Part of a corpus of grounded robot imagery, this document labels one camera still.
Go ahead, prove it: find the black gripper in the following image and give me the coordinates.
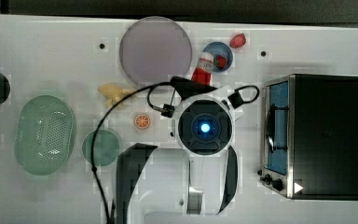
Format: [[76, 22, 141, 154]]
[[170, 77, 216, 100]]

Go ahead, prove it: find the red ketchup bottle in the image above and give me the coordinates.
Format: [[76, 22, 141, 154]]
[[191, 52, 213, 85]]

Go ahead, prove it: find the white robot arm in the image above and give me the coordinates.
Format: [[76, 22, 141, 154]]
[[115, 77, 243, 224]]

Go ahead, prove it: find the grey round plate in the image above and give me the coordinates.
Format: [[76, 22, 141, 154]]
[[119, 17, 192, 86]]

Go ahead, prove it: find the red toy strawberry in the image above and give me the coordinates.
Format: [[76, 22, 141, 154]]
[[214, 55, 227, 69]]

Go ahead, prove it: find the small blue bowl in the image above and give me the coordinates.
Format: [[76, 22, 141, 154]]
[[203, 41, 233, 73]]

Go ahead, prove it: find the orange slice toy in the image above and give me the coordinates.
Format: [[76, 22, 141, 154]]
[[134, 114, 151, 130]]

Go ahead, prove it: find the yellow toy banana bunch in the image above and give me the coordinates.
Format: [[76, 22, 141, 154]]
[[98, 83, 133, 108]]

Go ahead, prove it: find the red toy fruit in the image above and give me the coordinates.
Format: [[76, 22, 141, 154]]
[[229, 33, 246, 49]]

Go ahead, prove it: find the green cup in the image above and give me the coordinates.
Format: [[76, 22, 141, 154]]
[[82, 130, 121, 166]]

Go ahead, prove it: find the green perforated colander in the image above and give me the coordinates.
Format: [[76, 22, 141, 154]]
[[14, 95, 76, 175]]

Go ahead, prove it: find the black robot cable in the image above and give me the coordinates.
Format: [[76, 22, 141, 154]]
[[90, 81, 261, 224]]

